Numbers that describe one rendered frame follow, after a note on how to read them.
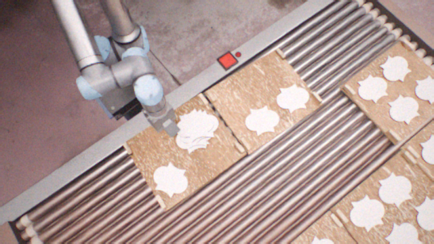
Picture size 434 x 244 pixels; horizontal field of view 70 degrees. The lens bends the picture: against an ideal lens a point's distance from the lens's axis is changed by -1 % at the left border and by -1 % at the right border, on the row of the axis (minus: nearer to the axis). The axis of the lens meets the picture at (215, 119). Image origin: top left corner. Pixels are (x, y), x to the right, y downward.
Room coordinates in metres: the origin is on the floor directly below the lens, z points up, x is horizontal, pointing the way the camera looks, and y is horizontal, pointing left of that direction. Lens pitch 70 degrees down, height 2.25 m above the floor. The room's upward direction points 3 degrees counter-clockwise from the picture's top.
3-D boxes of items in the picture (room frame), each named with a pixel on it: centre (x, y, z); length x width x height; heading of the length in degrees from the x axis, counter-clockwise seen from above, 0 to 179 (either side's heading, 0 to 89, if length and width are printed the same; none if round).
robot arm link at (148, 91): (0.39, 0.19, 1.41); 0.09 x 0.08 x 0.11; 22
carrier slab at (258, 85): (0.55, -0.22, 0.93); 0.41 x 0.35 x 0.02; 120
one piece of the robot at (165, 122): (0.37, 0.18, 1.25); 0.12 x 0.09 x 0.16; 40
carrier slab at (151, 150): (0.34, 0.14, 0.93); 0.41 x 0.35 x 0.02; 122
